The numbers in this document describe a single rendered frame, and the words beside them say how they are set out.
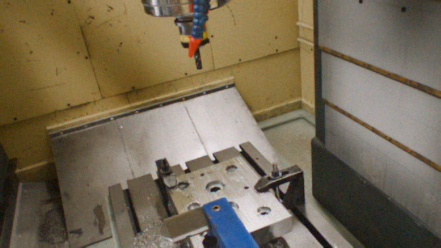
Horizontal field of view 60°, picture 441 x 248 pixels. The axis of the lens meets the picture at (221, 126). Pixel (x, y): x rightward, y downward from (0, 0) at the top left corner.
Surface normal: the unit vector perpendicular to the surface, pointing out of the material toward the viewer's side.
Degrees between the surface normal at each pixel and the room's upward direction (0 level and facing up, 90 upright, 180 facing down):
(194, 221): 0
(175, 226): 0
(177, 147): 24
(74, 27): 90
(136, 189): 0
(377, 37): 90
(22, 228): 17
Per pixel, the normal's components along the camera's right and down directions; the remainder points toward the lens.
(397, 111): -0.92, 0.29
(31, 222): 0.15, -0.92
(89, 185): 0.03, -0.63
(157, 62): 0.36, 0.40
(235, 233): -0.13, -0.87
